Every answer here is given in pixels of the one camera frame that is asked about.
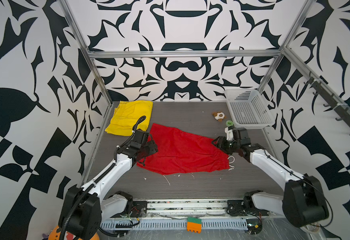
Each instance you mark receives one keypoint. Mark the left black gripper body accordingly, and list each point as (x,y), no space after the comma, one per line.
(150,148)

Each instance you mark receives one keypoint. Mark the white slotted cable duct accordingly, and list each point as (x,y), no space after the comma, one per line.
(170,224)

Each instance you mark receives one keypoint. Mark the brown white plush toy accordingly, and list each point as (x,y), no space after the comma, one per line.
(219,116)

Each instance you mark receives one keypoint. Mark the white plastic basket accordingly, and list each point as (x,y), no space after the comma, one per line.
(248,109)

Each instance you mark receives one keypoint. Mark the green circuit board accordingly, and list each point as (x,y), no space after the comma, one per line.
(254,226)

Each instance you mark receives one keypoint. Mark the grey wall hook rack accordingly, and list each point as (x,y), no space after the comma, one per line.
(332,100)

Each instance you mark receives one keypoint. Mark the yellow shorts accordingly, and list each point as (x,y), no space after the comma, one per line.
(127,114)

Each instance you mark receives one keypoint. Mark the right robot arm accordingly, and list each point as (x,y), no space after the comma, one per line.
(303,201)

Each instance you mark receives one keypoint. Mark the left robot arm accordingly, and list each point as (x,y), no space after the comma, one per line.
(99,186)

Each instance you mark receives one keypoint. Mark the green tape roll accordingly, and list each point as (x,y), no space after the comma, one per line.
(229,123)

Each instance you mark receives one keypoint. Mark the orange shark plush toy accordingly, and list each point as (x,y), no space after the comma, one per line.
(56,232)

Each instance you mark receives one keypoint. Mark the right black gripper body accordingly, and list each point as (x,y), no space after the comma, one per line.
(233,147)

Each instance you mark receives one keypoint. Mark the red shorts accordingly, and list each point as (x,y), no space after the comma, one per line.
(180,152)

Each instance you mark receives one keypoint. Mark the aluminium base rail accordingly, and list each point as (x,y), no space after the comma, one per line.
(187,207)

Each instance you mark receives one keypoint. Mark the orange green toy block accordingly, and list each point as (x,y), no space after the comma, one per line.
(194,225)

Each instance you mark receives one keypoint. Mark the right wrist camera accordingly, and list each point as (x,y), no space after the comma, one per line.
(229,133)

